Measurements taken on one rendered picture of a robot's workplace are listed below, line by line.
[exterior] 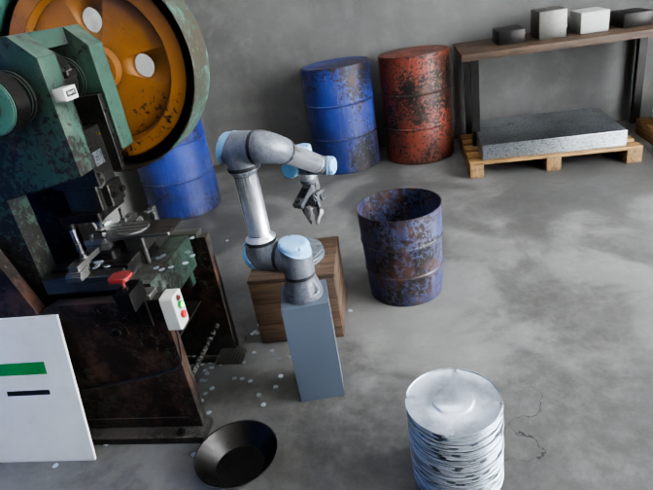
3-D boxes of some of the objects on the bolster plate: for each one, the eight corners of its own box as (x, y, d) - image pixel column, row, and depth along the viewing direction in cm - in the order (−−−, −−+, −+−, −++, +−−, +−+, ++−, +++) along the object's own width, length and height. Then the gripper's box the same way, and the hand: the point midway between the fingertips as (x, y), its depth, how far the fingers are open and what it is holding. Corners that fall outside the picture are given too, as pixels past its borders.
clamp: (105, 258, 200) (96, 233, 196) (82, 281, 185) (71, 256, 181) (90, 260, 201) (82, 234, 197) (66, 282, 186) (55, 257, 182)
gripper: (324, 175, 233) (331, 219, 243) (304, 174, 239) (312, 217, 248) (314, 182, 227) (322, 227, 236) (293, 181, 232) (302, 226, 242)
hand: (313, 222), depth 239 cm, fingers closed
